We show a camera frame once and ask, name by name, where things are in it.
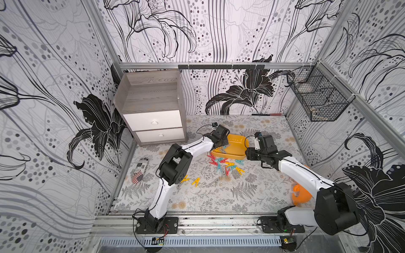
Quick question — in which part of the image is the yellow plastic storage box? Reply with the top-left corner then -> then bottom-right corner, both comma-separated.
211,134 -> 249,160

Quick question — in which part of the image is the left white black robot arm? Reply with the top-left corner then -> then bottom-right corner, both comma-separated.
144,125 -> 229,231

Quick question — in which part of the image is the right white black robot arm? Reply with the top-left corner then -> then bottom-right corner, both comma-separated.
245,132 -> 360,235

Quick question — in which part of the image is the red clothespin in pile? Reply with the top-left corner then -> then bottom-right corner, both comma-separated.
207,154 -> 227,166

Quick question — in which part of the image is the orange monster plush toy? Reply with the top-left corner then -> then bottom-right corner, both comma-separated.
292,184 -> 312,206

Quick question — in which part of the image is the wooden two-drawer cabinet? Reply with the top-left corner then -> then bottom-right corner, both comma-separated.
114,70 -> 187,147

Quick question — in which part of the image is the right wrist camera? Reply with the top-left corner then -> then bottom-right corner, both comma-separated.
254,132 -> 262,150

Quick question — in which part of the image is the red-handled screwdriver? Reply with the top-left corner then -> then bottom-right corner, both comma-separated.
251,113 -> 283,117

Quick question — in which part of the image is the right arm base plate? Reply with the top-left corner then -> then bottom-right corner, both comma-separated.
256,216 -> 305,235

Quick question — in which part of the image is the black wall rail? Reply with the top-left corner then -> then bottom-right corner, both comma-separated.
178,64 -> 265,70

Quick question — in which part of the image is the black wire wall basket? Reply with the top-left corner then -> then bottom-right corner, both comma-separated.
286,66 -> 354,122

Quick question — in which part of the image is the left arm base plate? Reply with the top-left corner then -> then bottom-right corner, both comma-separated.
135,217 -> 179,235

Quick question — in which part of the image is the white cable duct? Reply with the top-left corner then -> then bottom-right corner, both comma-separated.
99,236 -> 282,248

